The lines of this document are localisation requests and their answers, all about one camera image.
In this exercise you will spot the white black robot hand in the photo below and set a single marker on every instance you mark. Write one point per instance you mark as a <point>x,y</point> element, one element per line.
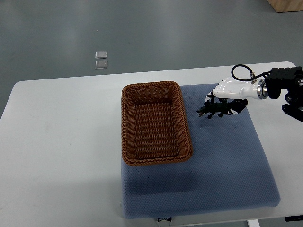
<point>230,90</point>

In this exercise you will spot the dark toy crocodile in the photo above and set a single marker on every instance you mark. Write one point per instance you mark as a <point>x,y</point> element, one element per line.
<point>215,107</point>

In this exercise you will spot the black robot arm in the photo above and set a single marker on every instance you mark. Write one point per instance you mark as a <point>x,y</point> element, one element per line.
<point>290,79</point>

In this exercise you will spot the brown wicker basket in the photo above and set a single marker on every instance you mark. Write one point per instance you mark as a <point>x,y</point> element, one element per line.
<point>154,127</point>

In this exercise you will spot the blue grey cushion mat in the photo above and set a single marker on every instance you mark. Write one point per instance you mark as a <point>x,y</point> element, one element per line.
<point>227,171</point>

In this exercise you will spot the wooden box corner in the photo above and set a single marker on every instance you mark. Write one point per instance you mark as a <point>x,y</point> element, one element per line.
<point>286,5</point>

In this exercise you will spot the black table control panel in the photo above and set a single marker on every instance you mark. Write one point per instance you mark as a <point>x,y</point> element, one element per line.
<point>294,218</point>

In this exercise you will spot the upper metal floor plate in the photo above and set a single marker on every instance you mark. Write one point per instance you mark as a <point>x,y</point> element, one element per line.
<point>100,54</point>

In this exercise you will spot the metal floor plate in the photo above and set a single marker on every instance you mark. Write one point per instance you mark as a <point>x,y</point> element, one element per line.
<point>101,64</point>
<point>100,54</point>

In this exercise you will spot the lower metal floor plate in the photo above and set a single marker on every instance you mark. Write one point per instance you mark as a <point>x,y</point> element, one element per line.
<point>101,64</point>

